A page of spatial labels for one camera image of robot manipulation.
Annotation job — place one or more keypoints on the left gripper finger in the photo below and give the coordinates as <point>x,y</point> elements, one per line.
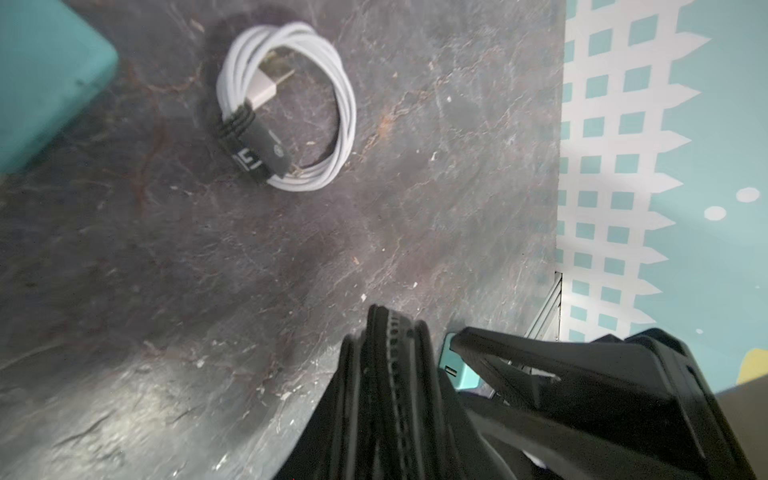
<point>633,408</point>

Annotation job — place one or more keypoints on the teal charger cube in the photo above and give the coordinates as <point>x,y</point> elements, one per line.
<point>53,64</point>
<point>461,376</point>

